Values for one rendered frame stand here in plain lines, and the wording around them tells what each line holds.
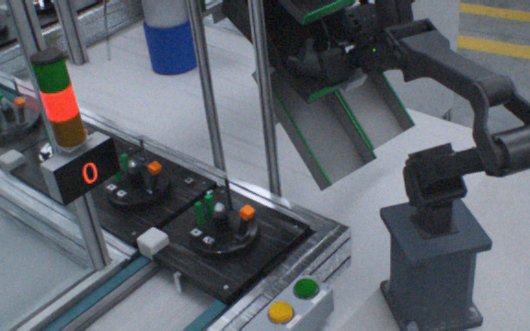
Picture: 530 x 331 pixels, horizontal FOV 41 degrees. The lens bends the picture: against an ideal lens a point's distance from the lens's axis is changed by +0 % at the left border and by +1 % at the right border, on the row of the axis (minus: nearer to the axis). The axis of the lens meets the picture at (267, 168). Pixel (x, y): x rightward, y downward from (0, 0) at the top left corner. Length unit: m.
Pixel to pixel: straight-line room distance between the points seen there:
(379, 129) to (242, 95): 0.60
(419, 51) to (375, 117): 0.52
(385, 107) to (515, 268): 0.44
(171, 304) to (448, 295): 0.50
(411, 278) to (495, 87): 0.42
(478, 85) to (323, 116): 0.59
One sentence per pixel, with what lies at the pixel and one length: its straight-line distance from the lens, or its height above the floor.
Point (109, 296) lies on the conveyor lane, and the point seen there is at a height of 0.94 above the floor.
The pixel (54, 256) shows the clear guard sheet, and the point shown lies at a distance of 1.34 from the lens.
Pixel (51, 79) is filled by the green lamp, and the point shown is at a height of 1.39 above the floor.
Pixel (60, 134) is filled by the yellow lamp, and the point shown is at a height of 1.29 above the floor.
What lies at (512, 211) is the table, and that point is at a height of 0.86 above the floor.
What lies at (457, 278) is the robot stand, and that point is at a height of 0.99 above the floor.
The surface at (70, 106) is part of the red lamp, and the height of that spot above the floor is 1.33.
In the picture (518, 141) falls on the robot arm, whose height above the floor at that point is 1.35.
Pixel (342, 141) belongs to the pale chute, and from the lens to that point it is 1.51.
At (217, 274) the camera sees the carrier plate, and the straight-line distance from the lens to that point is 1.32.
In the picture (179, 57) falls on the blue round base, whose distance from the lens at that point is 2.21.
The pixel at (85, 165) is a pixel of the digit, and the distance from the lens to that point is 1.22.
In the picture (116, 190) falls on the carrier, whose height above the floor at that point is 1.00.
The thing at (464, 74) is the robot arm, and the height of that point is 1.39.
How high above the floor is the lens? 1.88
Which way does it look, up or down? 36 degrees down
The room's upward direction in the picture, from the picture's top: 6 degrees counter-clockwise
